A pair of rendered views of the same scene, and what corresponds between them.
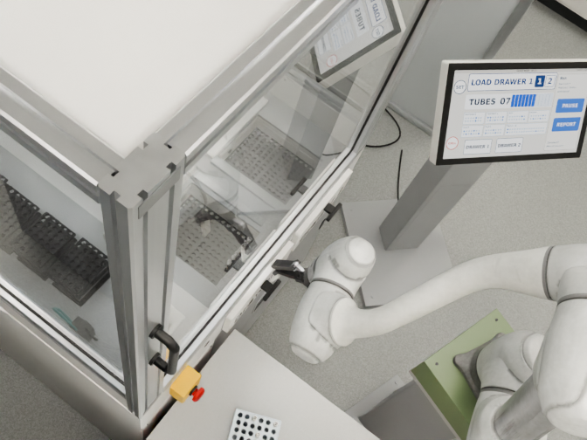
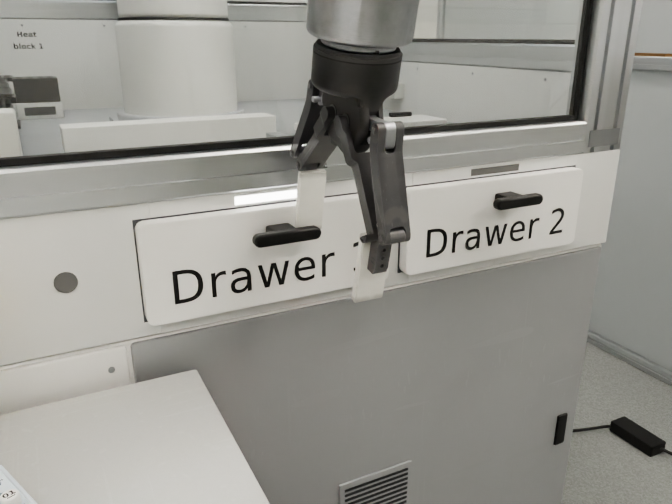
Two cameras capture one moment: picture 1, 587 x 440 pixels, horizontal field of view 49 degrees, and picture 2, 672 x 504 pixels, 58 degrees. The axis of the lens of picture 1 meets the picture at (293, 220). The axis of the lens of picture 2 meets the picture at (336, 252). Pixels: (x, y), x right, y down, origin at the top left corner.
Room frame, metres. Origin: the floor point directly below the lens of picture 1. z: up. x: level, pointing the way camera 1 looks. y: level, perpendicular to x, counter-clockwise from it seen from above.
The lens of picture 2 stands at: (0.33, -0.51, 1.10)
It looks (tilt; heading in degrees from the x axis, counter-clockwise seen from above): 20 degrees down; 49
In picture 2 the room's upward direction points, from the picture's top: straight up
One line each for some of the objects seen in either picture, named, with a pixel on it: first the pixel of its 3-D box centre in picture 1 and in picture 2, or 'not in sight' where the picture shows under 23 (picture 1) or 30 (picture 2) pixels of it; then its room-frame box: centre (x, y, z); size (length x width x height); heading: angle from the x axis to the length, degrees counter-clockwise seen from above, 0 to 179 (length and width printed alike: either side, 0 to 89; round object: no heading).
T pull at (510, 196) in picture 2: (330, 209); (511, 199); (0.99, -0.09, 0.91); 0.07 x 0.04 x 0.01; 166
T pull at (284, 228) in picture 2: (268, 287); (283, 233); (0.69, -0.01, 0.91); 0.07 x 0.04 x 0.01; 166
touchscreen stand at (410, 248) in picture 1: (443, 196); not in sight; (1.49, -0.49, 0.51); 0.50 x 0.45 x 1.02; 31
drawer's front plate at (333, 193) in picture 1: (321, 209); (495, 217); (1.00, -0.06, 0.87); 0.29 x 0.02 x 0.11; 166
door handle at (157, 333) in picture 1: (165, 354); not in sight; (0.27, 0.10, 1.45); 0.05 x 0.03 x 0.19; 76
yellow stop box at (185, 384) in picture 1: (186, 385); not in sight; (0.37, 0.08, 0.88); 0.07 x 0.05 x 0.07; 166
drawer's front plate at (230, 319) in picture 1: (258, 285); (275, 253); (0.69, 0.01, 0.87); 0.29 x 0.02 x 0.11; 166
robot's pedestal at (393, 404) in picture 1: (427, 408); not in sight; (0.74, -0.68, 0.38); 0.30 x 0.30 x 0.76; 56
